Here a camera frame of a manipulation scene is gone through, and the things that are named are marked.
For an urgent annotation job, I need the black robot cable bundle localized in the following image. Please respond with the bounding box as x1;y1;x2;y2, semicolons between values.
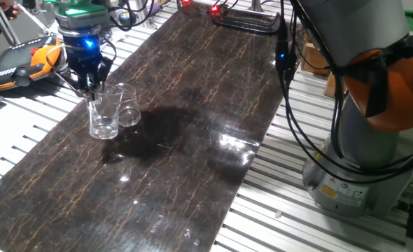
272;0;413;185

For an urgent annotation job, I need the black adapter with blue light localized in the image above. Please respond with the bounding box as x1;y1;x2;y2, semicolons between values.
274;38;298;83

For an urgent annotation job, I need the small circuit board red light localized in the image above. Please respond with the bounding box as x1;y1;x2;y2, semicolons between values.
208;2;230;18

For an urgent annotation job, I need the dark marble pattern mat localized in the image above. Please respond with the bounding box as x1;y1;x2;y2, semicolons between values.
0;0;304;252

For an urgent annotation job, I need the green wrist adapter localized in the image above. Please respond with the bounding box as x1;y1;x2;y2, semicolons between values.
43;0;110;19

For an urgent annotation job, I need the aluminium frame post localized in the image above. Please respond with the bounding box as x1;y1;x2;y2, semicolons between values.
0;0;21;46

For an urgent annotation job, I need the clear glass cup with handle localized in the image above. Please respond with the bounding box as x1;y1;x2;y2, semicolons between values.
86;83;125;141

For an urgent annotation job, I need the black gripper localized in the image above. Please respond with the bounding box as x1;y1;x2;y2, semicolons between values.
63;33;113;101

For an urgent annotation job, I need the black flat stand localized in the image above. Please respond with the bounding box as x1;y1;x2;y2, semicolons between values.
212;10;282;35

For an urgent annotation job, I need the bare person hand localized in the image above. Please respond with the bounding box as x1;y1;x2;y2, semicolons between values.
0;1;21;20

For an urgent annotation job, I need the small round blue tin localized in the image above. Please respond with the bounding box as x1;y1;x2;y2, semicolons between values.
118;11;133;27

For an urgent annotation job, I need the orange black teach pendant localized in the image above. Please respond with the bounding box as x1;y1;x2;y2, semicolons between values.
0;34;63;93

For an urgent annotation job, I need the clear glass beaker cup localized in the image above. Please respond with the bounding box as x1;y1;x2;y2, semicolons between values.
115;83;142;128

